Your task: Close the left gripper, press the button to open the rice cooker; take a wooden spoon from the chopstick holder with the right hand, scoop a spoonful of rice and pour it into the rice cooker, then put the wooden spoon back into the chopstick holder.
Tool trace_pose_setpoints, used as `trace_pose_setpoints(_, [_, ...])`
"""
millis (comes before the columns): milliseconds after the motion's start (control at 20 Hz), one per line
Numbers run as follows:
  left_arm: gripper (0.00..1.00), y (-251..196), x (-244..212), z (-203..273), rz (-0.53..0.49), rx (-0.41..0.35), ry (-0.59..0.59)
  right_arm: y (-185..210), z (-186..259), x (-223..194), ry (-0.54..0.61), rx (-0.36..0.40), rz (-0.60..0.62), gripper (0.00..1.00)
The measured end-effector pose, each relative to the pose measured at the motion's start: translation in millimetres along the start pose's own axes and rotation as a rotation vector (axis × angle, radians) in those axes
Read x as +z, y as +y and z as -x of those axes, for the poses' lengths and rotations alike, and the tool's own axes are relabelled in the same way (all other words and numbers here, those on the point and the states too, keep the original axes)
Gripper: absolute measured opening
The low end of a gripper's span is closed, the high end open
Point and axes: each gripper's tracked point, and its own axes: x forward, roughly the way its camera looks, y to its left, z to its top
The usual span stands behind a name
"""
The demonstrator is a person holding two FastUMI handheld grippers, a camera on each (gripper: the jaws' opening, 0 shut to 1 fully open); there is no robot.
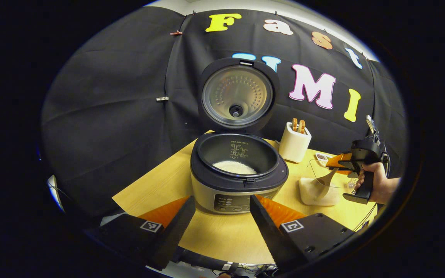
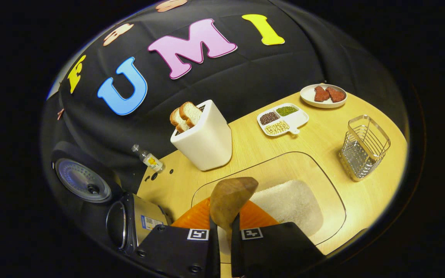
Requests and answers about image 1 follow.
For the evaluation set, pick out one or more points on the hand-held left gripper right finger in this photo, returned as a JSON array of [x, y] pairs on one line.
[[269, 235]]

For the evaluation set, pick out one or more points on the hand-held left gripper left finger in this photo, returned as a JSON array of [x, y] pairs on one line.
[[172, 235]]

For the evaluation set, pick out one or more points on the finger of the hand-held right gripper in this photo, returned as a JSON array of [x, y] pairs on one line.
[[340, 160]]

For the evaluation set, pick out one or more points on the black silver rice cooker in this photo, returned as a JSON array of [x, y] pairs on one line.
[[238, 185]]

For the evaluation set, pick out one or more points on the white rice layer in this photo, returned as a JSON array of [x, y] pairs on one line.
[[234, 167]]

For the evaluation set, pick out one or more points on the white divided grain dish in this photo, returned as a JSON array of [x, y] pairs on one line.
[[321, 157]]

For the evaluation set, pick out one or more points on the clear glass bowl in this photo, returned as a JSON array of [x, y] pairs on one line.
[[307, 172]]

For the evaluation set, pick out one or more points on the white toaster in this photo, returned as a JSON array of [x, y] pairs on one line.
[[294, 146]]

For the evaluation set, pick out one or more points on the toast bread slice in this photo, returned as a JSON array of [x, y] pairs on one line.
[[294, 124], [302, 126]]

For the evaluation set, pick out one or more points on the black backdrop cloth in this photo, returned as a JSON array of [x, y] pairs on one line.
[[110, 116]]

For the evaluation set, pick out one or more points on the silver cloth clip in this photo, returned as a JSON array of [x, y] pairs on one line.
[[162, 99]]

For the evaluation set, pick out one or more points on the red cloth clip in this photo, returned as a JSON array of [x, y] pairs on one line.
[[175, 33]]

